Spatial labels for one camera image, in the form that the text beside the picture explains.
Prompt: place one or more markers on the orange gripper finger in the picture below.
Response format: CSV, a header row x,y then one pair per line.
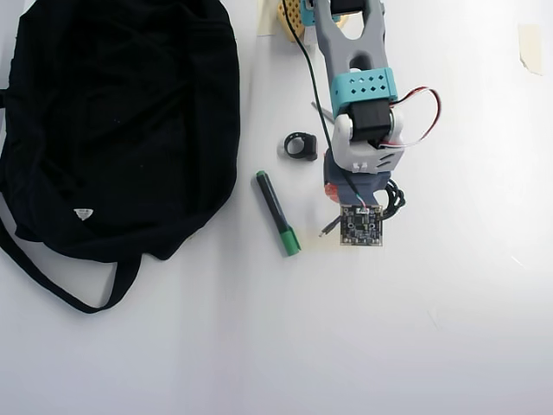
x,y
332,192

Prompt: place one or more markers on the navy gripper body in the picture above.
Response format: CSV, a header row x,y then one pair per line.
x,y
334,185

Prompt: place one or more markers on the black fabric bag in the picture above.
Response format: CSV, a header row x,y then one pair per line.
x,y
108,129

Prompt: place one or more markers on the wide beige masking tape strip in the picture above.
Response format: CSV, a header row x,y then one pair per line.
x,y
309,242

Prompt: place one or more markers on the black marker with green cap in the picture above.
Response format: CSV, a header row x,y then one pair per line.
x,y
274,207

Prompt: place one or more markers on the yellow perforated block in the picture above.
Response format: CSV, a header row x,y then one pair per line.
x,y
294,17

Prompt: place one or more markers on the teal perforated base block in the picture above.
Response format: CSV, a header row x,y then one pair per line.
x,y
309,10

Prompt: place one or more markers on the narrow beige masking tape strip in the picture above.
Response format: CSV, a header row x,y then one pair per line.
x,y
268,19

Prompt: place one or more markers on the torn beige masking tape piece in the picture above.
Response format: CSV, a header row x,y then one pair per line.
x,y
531,47

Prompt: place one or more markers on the black camera circuit board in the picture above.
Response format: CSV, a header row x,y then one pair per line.
x,y
360,225

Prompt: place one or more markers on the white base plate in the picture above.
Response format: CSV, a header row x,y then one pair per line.
x,y
311,34

